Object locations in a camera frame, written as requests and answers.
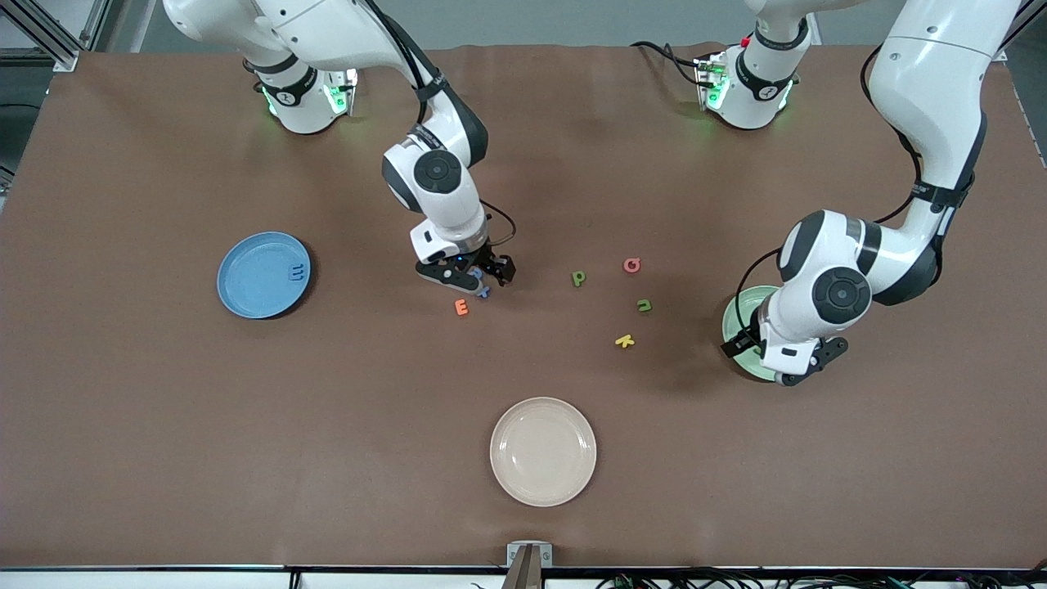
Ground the black left base cable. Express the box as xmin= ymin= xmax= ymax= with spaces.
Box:
xmin=630 ymin=39 xmax=712 ymax=87

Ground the aluminium frame profile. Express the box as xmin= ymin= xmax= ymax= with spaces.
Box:
xmin=0 ymin=0 xmax=109 ymax=73
xmin=1000 ymin=0 xmax=1047 ymax=64

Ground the beige plate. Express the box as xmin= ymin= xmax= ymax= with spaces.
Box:
xmin=489 ymin=397 xmax=598 ymax=508

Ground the blue plate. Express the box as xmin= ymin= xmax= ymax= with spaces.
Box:
xmin=217 ymin=232 xmax=312 ymax=320

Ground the grey metal camera bracket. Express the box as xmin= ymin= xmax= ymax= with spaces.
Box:
xmin=506 ymin=542 xmax=554 ymax=589

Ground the brown table cloth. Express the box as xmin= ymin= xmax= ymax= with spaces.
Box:
xmin=0 ymin=43 xmax=1047 ymax=569

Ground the green plate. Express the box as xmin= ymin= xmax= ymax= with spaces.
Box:
xmin=721 ymin=285 xmax=782 ymax=383

